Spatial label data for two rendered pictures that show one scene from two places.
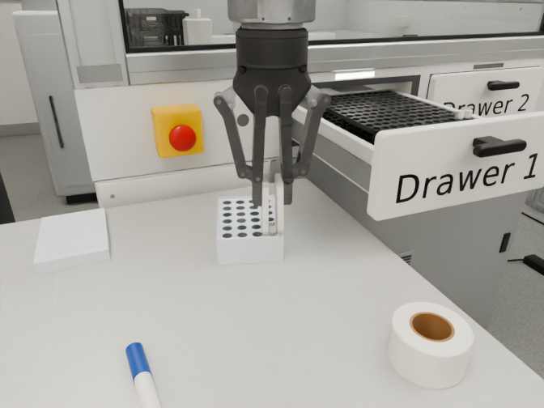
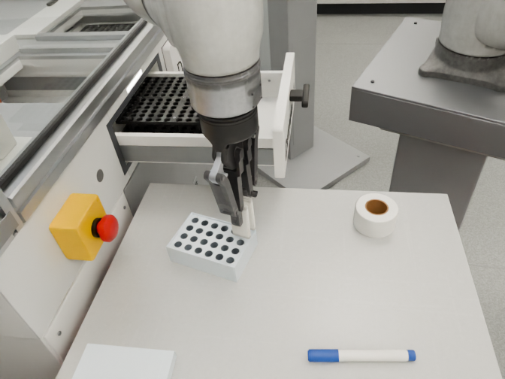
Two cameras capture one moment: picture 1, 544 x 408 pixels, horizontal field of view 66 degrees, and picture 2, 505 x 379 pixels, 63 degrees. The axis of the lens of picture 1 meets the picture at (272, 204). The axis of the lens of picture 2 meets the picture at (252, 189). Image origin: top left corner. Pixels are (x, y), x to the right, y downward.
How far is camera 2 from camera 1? 0.48 m
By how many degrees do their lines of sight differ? 49
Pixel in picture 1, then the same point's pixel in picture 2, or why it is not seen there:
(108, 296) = (231, 366)
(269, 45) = (253, 120)
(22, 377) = not seen: outside the picture
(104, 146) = (34, 298)
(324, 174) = (149, 170)
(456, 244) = not seen: hidden behind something
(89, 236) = (140, 364)
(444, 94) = (175, 58)
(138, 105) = (37, 235)
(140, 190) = (72, 304)
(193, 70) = (58, 165)
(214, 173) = not seen: hidden behind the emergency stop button
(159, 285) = (238, 327)
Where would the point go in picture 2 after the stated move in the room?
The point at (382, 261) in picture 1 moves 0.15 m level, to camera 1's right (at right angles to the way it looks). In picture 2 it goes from (288, 197) to (319, 153)
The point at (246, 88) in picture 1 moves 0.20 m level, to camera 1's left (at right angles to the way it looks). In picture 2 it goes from (230, 156) to (126, 270)
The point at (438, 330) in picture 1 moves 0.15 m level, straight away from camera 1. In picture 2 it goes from (371, 207) to (315, 165)
